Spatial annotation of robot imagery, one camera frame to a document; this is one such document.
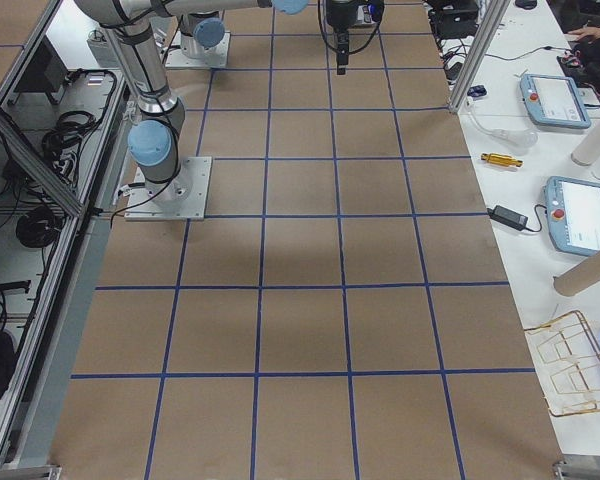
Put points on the gold wire rack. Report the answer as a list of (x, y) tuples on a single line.
[(566, 354)]

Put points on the blue teach pendant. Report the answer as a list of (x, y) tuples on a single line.
[(573, 215), (553, 101)]

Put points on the black electronics box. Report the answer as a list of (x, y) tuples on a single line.
[(453, 19)]

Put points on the aluminium side frame rail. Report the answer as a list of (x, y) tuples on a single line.
[(62, 132)]

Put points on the black power adapter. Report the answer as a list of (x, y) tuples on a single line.
[(508, 217)]

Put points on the far blue teach pendant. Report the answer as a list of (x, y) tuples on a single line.
[(553, 101)]

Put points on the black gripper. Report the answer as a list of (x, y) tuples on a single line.
[(338, 15)]

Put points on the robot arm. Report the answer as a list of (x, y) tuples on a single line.
[(154, 142), (200, 32)]

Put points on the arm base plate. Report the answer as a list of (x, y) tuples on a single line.
[(184, 198), (194, 56)]

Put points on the near blue teach pendant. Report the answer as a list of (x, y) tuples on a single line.
[(573, 215)]

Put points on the near cardboard tube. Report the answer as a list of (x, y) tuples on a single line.
[(580, 277)]

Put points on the aluminium frame post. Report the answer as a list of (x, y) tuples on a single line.
[(484, 36)]

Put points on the gold metal cylinder tool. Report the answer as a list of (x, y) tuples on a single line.
[(501, 160)]

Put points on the small blue black box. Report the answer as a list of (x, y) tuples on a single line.
[(477, 91)]

